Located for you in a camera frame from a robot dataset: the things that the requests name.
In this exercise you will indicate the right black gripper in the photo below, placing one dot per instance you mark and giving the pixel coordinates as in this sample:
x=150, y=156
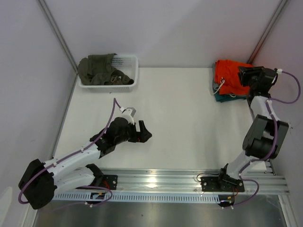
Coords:
x=244, y=73

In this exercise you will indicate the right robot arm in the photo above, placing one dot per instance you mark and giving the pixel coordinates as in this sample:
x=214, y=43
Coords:
x=265, y=136

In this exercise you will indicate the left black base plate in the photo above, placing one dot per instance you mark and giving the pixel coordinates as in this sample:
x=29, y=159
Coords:
x=107, y=181

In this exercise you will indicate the teal folded shorts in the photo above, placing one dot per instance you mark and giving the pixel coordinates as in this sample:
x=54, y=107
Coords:
x=227, y=98

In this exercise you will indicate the orange shorts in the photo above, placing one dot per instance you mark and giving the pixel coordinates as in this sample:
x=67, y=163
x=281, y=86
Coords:
x=228, y=70

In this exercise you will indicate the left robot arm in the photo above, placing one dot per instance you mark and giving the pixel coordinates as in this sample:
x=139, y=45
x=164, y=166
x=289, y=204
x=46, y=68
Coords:
x=42, y=181

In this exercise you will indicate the slotted cable duct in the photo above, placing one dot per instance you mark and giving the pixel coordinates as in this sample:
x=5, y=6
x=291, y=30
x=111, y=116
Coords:
x=138, y=197

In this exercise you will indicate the aluminium mounting rail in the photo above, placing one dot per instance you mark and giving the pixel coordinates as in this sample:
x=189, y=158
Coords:
x=184, y=181

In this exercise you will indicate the olive green shorts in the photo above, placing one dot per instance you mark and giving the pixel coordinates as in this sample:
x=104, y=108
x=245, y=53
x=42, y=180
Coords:
x=97, y=70

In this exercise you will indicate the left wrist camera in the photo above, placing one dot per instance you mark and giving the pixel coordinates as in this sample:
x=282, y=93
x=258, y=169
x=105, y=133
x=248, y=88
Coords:
x=128, y=114

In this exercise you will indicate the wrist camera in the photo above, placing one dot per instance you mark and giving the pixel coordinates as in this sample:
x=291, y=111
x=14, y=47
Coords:
x=278, y=72
x=128, y=114

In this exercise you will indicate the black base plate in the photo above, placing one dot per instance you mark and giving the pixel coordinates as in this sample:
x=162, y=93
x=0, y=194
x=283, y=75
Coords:
x=107, y=181
x=210, y=183

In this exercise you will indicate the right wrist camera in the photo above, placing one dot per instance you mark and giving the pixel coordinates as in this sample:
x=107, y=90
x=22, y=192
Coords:
x=278, y=72

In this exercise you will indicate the white plastic basket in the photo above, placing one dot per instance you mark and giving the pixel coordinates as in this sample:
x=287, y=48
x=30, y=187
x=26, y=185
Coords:
x=128, y=64

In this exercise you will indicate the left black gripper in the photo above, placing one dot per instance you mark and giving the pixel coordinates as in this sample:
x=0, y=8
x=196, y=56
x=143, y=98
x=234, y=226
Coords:
x=142, y=136

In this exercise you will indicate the grey folded shorts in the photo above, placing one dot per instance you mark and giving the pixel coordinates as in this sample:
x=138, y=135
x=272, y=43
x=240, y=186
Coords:
x=215, y=85

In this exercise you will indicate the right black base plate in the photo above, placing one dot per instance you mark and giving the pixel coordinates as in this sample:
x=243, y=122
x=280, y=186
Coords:
x=210, y=183

